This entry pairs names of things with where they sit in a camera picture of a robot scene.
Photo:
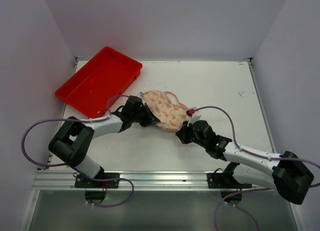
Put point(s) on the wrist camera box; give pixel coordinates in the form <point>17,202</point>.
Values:
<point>193,116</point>
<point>141,95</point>

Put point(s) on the floral mesh laundry bag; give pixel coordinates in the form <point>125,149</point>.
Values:
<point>166,107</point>

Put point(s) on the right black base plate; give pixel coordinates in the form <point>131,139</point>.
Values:
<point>219,180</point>

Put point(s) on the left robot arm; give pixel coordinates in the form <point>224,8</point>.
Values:
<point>72,141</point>

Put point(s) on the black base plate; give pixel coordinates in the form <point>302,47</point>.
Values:
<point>105,180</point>
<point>219,180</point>

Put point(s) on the aluminium front rail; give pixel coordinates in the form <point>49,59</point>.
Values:
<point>63,180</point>

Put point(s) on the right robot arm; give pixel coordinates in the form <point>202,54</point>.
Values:
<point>283,173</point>

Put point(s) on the red plastic tray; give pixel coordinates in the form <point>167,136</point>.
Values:
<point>107,74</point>

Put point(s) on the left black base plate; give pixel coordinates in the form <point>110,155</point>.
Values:
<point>105,180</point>

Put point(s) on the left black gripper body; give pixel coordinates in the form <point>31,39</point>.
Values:
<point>145,115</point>

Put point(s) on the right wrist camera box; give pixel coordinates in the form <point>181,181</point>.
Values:
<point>193,116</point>

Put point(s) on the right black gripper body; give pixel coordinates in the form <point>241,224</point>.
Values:
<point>186,134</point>

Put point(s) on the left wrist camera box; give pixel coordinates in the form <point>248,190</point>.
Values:
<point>141,95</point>

